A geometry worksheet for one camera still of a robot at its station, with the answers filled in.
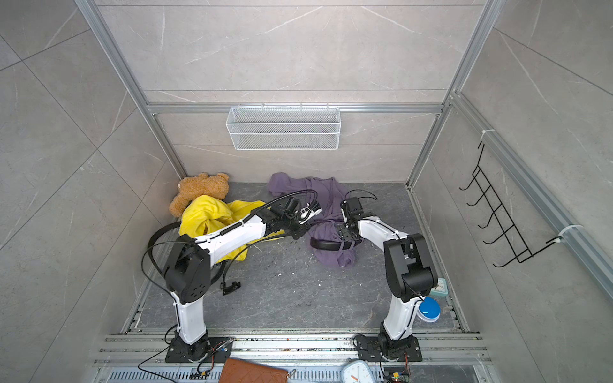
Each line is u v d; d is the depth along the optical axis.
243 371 0.69
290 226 0.75
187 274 0.49
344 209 0.81
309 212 0.76
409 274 0.49
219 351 0.73
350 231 0.82
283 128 1.00
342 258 0.89
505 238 0.63
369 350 0.73
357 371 0.68
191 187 1.06
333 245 0.90
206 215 0.90
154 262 0.92
